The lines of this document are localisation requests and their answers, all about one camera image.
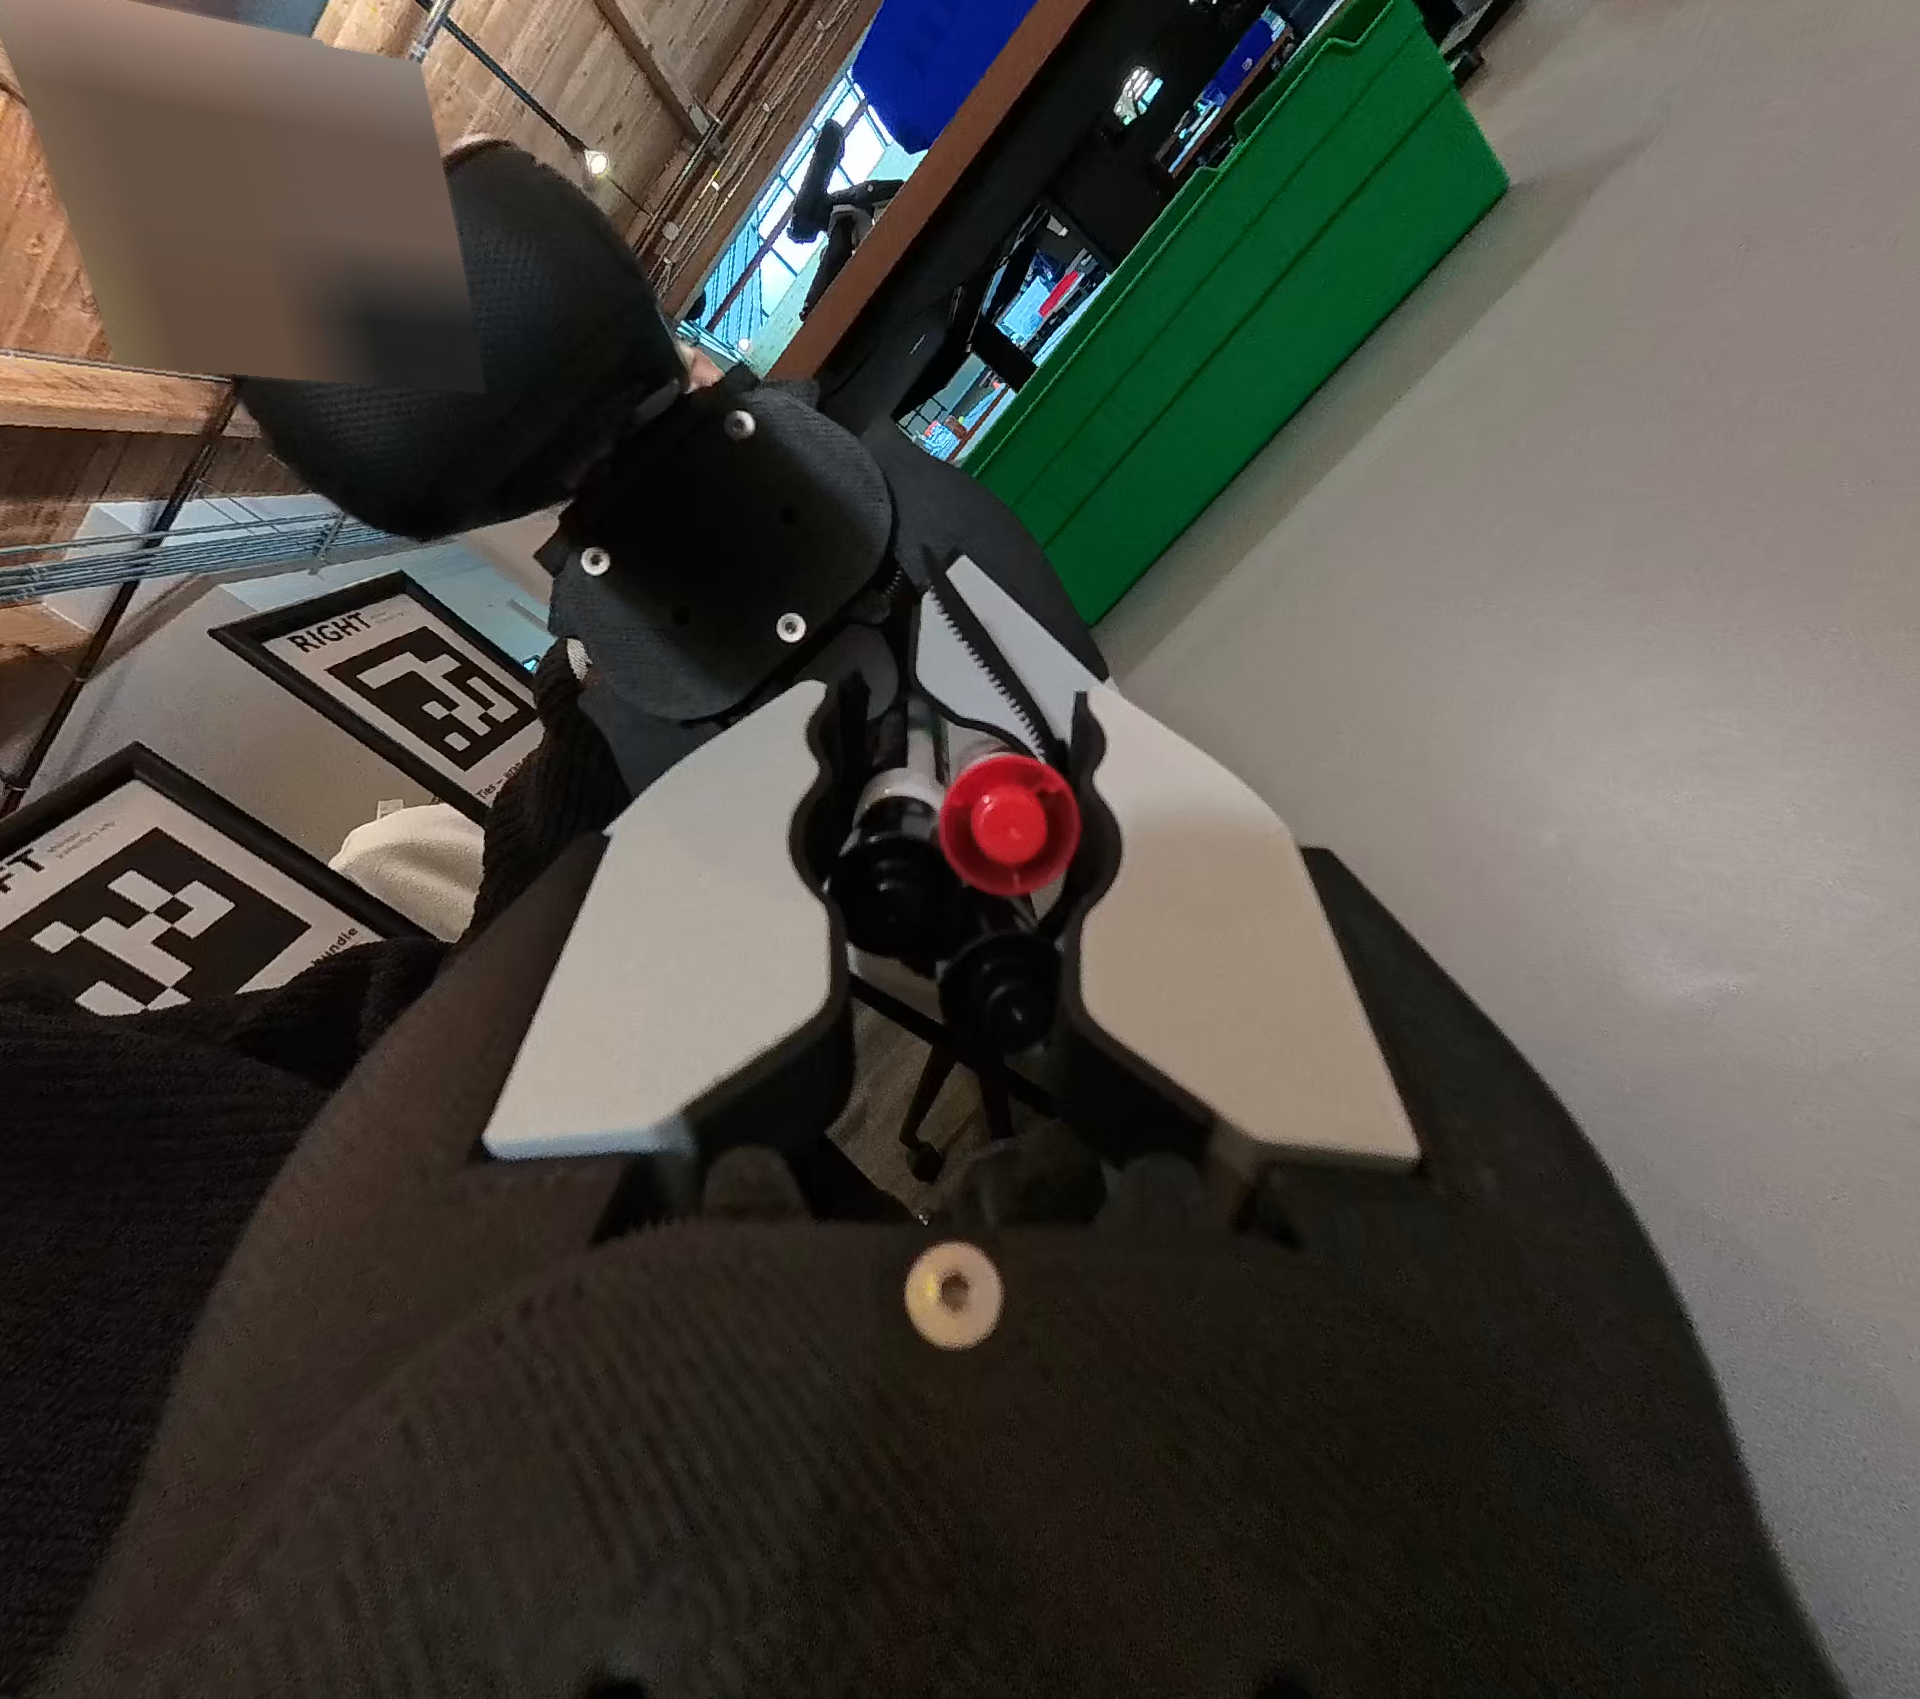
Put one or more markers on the brown wooden desk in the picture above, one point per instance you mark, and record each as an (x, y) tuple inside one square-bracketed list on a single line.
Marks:
[(1035, 65)]

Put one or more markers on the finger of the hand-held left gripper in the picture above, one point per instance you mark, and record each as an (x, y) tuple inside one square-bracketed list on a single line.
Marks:
[(995, 648)]

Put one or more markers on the off-white cloth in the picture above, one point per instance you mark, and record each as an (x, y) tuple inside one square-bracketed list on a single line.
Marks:
[(411, 866)]

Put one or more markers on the red dry-erase marker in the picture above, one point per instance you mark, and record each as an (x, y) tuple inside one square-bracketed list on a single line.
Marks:
[(1008, 821)]

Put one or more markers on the black office chair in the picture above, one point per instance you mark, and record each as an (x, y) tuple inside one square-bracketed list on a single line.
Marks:
[(939, 1098)]

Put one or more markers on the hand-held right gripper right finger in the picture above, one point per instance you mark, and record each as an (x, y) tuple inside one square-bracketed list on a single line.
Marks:
[(1246, 977)]

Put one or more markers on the framed tag poster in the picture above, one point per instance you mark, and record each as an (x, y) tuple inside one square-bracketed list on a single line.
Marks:
[(148, 903), (403, 680)]

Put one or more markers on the black dry-erase marker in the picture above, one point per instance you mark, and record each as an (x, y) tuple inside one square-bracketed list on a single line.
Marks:
[(884, 895), (1002, 992)]

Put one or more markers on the green plastic bin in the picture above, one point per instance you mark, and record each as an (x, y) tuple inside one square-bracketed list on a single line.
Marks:
[(1246, 305)]

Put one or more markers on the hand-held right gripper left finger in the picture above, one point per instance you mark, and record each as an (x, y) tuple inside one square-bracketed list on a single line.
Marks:
[(658, 977)]

